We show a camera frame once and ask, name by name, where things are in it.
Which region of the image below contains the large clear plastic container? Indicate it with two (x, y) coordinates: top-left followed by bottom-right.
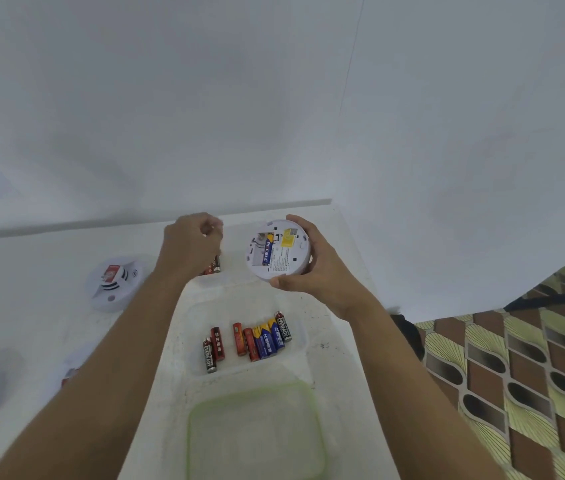
(184, 289), (312, 378)

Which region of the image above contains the black partition base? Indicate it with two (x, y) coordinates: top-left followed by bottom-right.
(504, 289), (565, 313)

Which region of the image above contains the person's right hand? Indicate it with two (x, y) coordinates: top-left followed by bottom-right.
(268, 214), (378, 323)

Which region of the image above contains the small clear plastic container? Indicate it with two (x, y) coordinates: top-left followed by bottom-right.
(197, 244), (244, 279)

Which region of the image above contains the black rounded object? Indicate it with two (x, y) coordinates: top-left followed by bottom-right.
(390, 313), (426, 361)

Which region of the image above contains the person's left forearm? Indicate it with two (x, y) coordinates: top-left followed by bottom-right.
(0, 268), (196, 480)

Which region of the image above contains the person's right forearm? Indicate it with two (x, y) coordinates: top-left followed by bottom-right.
(350, 302), (506, 480)

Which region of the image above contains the person's left hand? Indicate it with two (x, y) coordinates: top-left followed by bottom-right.
(154, 212), (225, 283)

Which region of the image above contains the large green-rimmed clear lid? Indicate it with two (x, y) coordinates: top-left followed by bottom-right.
(186, 382), (327, 480)

